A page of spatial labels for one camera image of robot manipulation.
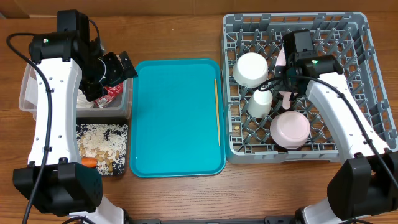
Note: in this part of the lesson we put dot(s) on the teal plastic tray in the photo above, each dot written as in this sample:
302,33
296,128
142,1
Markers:
173,121

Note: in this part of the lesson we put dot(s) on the wooden chopstick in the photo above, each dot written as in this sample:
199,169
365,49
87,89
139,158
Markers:
217,111

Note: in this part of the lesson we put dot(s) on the large white tissue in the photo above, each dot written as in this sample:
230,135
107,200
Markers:
82,102

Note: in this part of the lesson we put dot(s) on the orange carrot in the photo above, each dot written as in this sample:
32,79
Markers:
89,162

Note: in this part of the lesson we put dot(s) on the red snack wrapper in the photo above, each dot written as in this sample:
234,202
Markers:
113,92

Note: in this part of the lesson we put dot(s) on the clear plastic bin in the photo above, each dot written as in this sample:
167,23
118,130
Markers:
124,99

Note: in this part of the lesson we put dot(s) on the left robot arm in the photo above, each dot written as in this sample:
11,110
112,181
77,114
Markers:
55,181

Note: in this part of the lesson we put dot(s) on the white bowl with nuts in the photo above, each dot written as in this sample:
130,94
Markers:
250,70

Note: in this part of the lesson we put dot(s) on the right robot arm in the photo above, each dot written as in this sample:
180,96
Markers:
366,183

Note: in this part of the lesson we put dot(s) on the pink white plate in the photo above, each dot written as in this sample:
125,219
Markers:
281,61

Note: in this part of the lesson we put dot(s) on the pink bowl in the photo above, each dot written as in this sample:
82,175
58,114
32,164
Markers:
290,130

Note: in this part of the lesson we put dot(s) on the grey dishwasher rack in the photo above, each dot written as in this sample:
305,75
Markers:
344,35

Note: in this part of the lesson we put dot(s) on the spilled rice and nuts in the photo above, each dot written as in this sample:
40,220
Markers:
102,146

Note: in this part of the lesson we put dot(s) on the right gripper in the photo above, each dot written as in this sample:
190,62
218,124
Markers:
285,73

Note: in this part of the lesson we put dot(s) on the white plastic fork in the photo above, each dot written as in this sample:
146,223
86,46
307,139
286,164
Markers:
287,97

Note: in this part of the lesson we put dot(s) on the small white round cup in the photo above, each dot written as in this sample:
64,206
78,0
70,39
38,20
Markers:
260,103

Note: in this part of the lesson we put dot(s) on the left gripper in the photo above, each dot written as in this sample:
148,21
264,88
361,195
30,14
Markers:
120,73

